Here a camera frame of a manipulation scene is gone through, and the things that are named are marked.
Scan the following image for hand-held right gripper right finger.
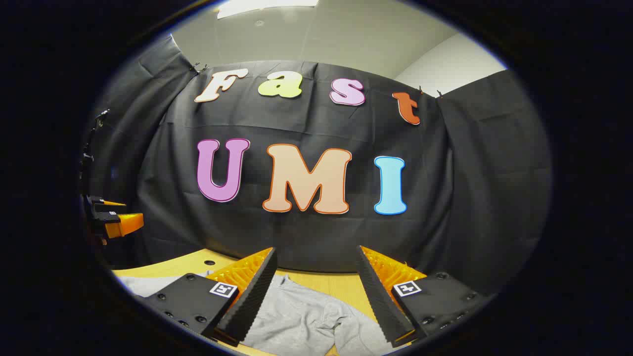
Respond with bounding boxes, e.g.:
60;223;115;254
355;245;495;348

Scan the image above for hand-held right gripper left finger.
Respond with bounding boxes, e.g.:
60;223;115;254
141;246;278;348

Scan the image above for grey zip-neck sweatshirt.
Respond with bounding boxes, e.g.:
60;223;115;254
119;271;411;356

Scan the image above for black backdrop cloth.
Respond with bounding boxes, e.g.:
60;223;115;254
82;35;552;297

